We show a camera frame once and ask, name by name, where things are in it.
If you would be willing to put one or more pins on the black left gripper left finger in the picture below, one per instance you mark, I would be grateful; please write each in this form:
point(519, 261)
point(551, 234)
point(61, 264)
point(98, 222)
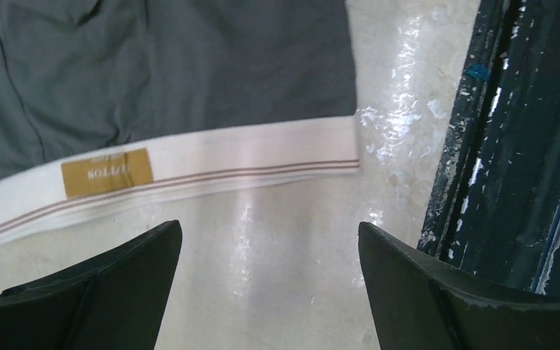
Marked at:
point(115, 300)

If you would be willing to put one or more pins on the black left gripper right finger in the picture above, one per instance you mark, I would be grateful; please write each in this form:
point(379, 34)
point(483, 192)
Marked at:
point(420, 302)

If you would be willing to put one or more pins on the dark grey boxer underwear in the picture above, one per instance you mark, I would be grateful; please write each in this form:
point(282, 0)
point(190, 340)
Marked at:
point(107, 105)

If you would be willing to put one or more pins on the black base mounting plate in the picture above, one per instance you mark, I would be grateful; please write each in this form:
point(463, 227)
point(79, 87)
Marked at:
point(494, 210)

